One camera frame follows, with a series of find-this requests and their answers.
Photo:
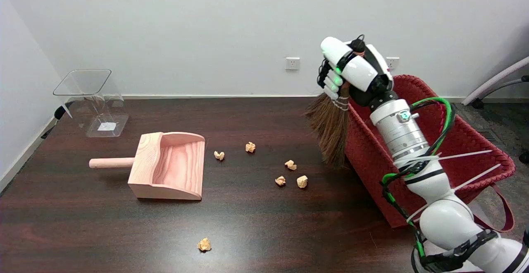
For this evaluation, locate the clear plastic container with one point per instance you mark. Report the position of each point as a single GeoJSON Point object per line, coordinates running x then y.
{"type": "Point", "coordinates": [103, 120]}

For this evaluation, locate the metal floor vent grille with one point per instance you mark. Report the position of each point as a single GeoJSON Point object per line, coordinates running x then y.
{"type": "Point", "coordinates": [489, 136]}

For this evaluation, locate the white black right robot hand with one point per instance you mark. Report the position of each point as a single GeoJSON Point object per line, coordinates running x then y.
{"type": "Point", "coordinates": [361, 74]}

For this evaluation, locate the white wall outlet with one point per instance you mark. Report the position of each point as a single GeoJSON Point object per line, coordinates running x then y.
{"type": "Point", "coordinates": [394, 63]}
{"type": "Point", "coordinates": [292, 63]}

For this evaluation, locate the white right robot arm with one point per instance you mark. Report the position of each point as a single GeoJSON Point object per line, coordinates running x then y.
{"type": "Point", "coordinates": [399, 132]}

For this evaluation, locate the orange paper ball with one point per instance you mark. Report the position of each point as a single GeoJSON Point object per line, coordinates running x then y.
{"type": "Point", "coordinates": [250, 147]}
{"type": "Point", "coordinates": [280, 180]}
{"type": "Point", "coordinates": [291, 165]}
{"type": "Point", "coordinates": [302, 181]}
{"type": "Point", "coordinates": [219, 155]}
{"type": "Point", "coordinates": [204, 245]}

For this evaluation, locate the pink wooden dustpan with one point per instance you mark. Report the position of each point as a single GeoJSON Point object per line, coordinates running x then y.
{"type": "Point", "coordinates": [177, 169]}

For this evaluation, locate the white black office chair base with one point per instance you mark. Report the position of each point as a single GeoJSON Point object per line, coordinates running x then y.
{"type": "Point", "coordinates": [492, 82]}

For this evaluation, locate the red woven basket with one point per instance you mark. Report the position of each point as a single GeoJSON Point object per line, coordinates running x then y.
{"type": "Point", "coordinates": [467, 140]}

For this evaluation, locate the brown straw hand broom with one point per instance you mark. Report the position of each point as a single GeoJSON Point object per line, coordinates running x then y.
{"type": "Point", "coordinates": [330, 128]}

